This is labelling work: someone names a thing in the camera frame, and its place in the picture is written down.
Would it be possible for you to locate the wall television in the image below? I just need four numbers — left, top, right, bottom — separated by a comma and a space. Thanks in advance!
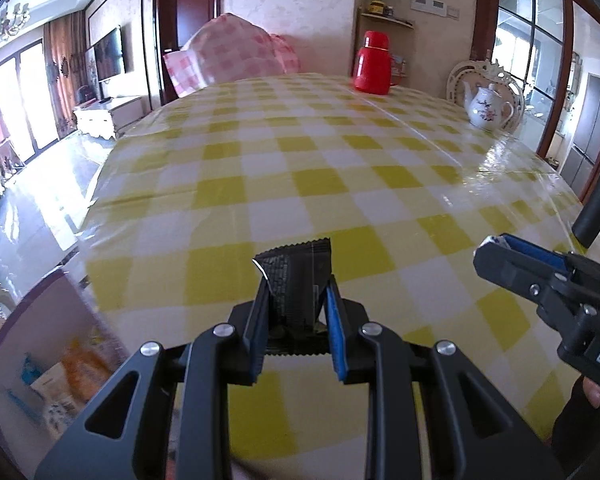
93, 25, 127, 84

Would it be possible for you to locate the grey fridge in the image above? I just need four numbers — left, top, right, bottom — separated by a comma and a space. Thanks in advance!
562, 72, 600, 192

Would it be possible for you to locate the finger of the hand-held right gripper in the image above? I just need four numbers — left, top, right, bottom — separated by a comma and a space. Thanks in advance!
474, 241, 572, 302
497, 233, 582, 272

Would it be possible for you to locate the purple storage box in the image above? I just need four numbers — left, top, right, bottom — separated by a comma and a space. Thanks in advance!
0, 265, 129, 467

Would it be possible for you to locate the yellow checked tablecloth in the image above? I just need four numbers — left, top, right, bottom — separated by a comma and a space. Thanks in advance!
77, 74, 589, 480

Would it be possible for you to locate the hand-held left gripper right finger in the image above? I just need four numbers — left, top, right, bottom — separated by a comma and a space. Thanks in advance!
325, 273, 563, 480

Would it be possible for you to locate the balcony glass door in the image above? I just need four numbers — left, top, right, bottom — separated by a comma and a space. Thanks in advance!
0, 42, 61, 162

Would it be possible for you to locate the person's right hand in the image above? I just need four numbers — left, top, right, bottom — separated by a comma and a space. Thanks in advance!
581, 376, 600, 410

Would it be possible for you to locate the gold chandelier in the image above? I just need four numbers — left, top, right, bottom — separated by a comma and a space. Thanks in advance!
0, 0, 32, 52

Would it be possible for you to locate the pink checked cushion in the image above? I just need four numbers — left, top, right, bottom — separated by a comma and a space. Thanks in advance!
162, 12, 302, 99

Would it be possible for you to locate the dark wooden door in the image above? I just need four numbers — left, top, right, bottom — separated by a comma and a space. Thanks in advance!
152, 0, 224, 106

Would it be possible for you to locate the black snack packet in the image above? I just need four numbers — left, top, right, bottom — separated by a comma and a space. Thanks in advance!
252, 237, 333, 356

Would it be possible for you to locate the brown curtain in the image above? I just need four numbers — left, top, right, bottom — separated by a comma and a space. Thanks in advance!
42, 10, 89, 140

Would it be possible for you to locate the red thermos jug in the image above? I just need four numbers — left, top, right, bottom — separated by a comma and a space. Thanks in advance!
352, 30, 395, 95

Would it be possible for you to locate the wall switch panel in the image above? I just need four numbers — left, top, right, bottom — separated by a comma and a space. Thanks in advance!
411, 0, 461, 20

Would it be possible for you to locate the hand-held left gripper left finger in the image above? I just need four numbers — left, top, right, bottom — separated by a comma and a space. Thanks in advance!
35, 276, 272, 480

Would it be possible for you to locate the glass sliding door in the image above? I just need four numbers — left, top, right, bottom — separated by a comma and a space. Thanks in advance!
497, 0, 583, 128

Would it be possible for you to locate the white television cabinet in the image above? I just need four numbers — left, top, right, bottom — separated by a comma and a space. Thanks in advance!
73, 94, 147, 142

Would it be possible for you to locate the wooden corner wall shelf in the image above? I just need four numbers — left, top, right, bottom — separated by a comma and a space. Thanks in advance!
357, 10, 416, 29

